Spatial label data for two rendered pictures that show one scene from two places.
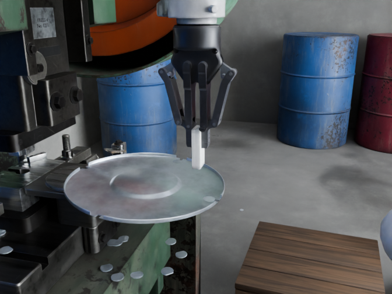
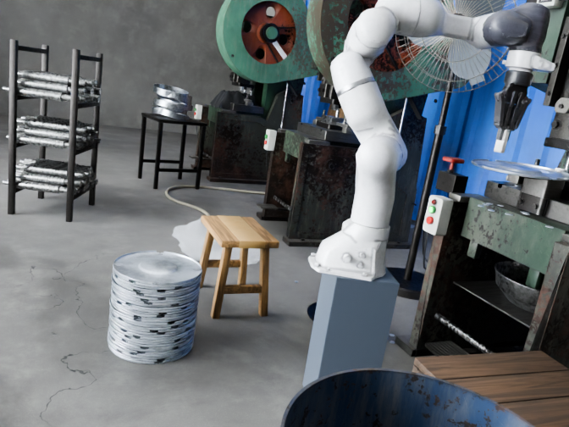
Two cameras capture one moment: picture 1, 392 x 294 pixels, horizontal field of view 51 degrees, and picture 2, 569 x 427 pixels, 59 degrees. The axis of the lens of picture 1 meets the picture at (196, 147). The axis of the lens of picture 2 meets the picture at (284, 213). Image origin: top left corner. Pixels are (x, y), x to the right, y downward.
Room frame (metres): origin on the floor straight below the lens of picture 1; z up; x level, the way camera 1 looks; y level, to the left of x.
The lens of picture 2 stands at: (1.45, -1.47, 0.93)
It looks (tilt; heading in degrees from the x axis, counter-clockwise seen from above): 14 degrees down; 140
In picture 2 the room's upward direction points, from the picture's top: 9 degrees clockwise
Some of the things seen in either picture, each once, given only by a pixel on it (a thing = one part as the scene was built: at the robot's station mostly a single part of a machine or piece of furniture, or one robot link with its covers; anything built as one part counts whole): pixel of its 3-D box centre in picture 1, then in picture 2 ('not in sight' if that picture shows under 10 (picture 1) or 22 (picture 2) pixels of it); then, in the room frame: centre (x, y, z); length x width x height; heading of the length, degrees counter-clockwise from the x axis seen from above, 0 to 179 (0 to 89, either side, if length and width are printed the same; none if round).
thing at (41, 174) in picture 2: not in sight; (55, 130); (-1.69, -0.65, 0.47); 0.46 x 0.43 x 0.95; 55
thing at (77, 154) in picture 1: (69, 154); not in sight; (0.92, 0.30, 0.76); 0.17 x 0.06 x 0.10; 165
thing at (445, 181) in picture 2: not in sight; (448, 196); (0.40, 0.21, 0.62); 0.10 x 0.06 x 0.20; 165
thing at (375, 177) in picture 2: not in sight; (374, 180); (0.56, -0.42, 0.71); 0.18 x 0.11 x 0.25; 118
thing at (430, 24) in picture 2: not in sight; (461, 24); (0.53, -0.14, 1.17); 0.31 x 0.19 x 0.11; 56
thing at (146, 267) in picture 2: not in sight; (158, 266); (-0.01, -0.75, 0.28); 0.29 x 0.29 x 0.01
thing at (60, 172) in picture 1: (104, 210); (533, 191); (0.71, 0.18, 0.72); 0.25 x 0.14 x 0.14; 75
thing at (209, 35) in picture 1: (196, 53); (516, 87); (0.67, 0.00, 1.02); 0.08 x 0.07 x 0.09; 74
